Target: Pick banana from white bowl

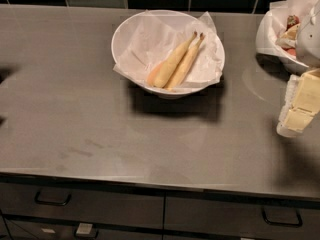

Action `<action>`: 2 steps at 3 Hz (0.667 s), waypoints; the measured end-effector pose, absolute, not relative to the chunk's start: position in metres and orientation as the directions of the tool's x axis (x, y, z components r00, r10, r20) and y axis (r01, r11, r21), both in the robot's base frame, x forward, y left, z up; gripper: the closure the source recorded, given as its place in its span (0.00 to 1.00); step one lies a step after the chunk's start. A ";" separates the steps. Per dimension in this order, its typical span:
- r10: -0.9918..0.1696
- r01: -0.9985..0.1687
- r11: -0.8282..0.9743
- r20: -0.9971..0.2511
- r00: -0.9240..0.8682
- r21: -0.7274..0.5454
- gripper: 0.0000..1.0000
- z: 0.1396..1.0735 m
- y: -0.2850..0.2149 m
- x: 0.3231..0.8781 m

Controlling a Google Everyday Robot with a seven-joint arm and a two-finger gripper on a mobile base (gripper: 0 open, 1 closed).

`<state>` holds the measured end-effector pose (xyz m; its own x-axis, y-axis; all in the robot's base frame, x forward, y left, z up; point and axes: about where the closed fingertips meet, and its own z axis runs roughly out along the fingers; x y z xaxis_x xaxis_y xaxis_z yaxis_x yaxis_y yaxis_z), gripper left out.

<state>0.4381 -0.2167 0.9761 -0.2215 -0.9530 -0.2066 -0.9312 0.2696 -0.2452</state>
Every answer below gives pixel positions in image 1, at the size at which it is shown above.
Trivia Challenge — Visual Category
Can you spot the lower drawer with label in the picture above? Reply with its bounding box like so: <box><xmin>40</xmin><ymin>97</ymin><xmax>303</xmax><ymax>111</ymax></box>
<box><xmin>8</xmin><ymin>220</ymin><xmax>162</xmax><ymax>240</ymax></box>

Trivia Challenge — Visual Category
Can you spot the black left drawer handle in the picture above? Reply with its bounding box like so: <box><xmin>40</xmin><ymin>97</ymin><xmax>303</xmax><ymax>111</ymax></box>
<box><xmin>34</xmin><ymin>191</ymin><xmax>72</xmax><ymax>207</ymax></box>

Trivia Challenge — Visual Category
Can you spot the white paper liner right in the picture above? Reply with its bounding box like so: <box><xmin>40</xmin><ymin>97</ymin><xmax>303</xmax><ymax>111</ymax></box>
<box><xmin>255</xmin><ymin>0</ymin><xmax>320</xmax><ymax>68</ymax></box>

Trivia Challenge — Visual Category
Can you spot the red strawberries pile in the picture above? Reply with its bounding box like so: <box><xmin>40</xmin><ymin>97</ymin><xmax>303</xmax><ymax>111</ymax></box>
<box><xmin>276</xmin><ymin>15</ymin><xmax>300</xmax><ymax>56</ymax></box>

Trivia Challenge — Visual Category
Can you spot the right drawer front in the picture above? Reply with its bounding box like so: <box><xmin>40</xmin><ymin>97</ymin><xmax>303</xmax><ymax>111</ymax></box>
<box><xmin>164</xmin><ymin>197</ymin><xmax>320</xmax><ymax>240</ymax></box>

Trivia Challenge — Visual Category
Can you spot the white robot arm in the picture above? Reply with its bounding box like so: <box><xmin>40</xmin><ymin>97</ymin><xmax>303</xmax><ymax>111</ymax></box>
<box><xmin>277</xmin><ymin>1</ymin><xmax>320</xmax><ymax>138</ymax></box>

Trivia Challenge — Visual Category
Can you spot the black right drawer handle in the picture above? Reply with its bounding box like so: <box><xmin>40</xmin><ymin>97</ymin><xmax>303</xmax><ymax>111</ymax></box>
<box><xmin>261</xmin><ymin>207</ymin><xmax>303</xmax><ymax>228</ymax></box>

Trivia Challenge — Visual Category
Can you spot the white bowl with strawberries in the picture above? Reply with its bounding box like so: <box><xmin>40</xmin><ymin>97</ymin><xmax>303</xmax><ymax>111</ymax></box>
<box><xmin>256</xmin><ymin>5</ymin><xmax>314</xmax><ymax>75</ymax></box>

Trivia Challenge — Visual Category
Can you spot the left drawer front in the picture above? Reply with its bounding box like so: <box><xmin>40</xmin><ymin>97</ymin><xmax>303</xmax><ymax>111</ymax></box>
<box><xmin>0</xmin><ymin>183</ymin><xmax>164</xmax><ymax>229</ymax></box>

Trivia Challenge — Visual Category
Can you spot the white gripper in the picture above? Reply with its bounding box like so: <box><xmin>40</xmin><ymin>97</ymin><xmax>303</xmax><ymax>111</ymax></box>
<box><xmin>276</xmin><ymin>68</ymin><xmax>320</xmax><ymax>138</ymax></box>

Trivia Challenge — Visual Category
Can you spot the black drawer handle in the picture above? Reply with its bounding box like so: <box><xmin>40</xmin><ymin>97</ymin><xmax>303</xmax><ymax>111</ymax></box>
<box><xmin>261</xmin><ymin>207</ymin><xmax>303</xmax><ymax>228</ymax></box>
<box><xmin>34</xmin><ymin>191</ymin><xmax>72</xmax><ymax>207</ymax></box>

